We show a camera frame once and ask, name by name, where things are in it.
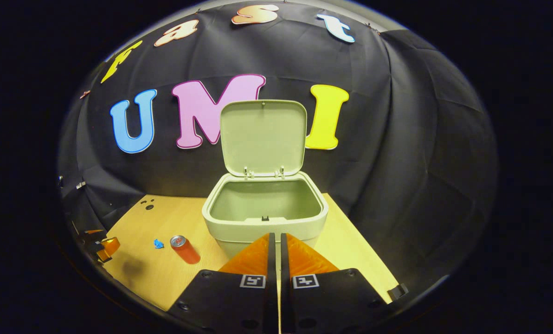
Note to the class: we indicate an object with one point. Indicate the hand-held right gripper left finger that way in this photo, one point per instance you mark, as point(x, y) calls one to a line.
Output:
point(234, 301)

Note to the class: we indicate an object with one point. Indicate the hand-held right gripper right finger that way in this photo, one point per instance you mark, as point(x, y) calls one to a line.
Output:
point(323, 301)

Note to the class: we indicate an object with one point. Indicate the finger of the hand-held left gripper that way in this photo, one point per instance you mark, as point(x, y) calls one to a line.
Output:
point(108, 248)

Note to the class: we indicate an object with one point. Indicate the blue paper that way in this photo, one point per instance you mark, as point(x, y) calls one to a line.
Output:
point(158, 244)

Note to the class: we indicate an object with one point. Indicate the orange pop can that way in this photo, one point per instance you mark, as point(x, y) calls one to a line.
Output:
point(187, 253)

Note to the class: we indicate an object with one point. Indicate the green desktop garbage bin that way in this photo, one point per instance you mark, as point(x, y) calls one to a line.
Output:
point(262, 139)

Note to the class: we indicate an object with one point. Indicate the wooden desktop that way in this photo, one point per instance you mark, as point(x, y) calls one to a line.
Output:
point(165, 278)

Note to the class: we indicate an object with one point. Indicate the white cloth clip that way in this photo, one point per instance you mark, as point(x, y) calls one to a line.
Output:
point(80, 185)

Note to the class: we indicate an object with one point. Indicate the black table edge bracket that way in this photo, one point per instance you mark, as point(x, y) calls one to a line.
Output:
point(398, 292)

